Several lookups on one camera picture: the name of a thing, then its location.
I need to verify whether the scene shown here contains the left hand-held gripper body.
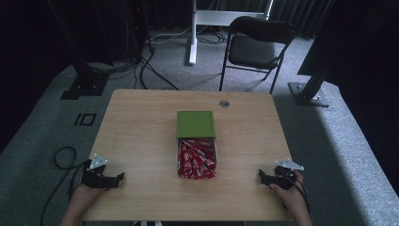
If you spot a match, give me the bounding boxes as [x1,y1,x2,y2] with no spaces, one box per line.
[81,153,120,190]

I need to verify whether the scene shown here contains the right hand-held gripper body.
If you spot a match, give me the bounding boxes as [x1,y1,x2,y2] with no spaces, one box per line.
[265,157,305,191]

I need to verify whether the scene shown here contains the person's right hand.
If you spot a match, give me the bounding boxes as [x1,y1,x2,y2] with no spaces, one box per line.
[269,169,311,216]

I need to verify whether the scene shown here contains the person's left hand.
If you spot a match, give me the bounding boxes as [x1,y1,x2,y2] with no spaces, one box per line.
[69,183,106,211]

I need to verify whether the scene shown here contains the white box drawer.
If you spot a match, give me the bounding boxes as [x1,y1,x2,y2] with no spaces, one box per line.
[176,137,218,180]

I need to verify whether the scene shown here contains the pile of red snack packets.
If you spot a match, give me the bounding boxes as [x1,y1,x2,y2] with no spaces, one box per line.
[177,138,218,181]

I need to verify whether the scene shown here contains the green box sleeve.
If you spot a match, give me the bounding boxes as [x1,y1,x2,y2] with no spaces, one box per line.
[175,110,217,140]

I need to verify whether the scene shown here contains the black metal stand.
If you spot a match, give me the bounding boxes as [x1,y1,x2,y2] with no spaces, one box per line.
[287,46,337,108]
[46,0,111,101]

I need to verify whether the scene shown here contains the black folding chair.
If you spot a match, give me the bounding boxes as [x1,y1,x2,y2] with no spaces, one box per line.
[218,15,296,95]

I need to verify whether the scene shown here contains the dark computer tower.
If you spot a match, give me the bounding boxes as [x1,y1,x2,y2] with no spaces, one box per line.
[124,0,152,59]

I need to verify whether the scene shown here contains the dark curtain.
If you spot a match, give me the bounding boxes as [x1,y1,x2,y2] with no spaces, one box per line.
[215,0,335,40]

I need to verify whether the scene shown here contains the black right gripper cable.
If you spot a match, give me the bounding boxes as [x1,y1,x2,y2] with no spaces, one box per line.
[280,168,312,216]

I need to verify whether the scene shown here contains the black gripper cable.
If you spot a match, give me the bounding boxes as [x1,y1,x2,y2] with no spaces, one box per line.
[280,168,312,216]
[39,146,92,226]

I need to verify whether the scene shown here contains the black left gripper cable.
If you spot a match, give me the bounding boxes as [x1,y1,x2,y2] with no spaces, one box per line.
[39,146,92,226]

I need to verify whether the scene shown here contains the bundle of black floor cables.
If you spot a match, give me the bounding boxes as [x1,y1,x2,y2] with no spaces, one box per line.
[88,43,181,92]

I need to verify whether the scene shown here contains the white floor cables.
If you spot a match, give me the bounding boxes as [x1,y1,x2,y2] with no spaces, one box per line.
[150,24,228,45]

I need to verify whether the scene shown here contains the white desk frame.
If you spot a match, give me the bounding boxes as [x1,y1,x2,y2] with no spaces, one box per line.
[187,0,275,66]

